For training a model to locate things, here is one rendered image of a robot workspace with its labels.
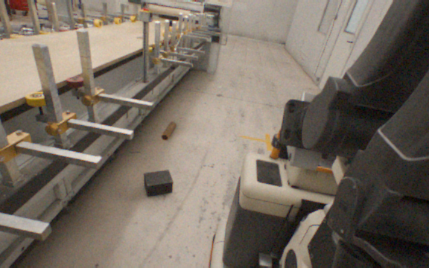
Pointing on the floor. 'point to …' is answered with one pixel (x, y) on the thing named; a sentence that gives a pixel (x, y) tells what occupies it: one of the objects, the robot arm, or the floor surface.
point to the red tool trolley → (19, 6)
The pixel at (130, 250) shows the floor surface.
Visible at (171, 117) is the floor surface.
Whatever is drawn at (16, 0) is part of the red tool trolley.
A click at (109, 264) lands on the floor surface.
